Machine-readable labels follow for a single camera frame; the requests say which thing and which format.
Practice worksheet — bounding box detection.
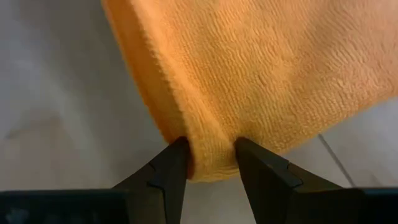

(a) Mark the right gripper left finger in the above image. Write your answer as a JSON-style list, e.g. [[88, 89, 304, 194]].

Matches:
[[0, 136, 190, 224]]

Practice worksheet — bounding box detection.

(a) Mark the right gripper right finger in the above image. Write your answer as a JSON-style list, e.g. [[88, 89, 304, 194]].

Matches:
[[234, 136, 398, 224]]

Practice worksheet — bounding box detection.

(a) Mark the orange microfiber towel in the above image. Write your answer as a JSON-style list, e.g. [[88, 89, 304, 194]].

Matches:
[[101, 0, 398, 183]]

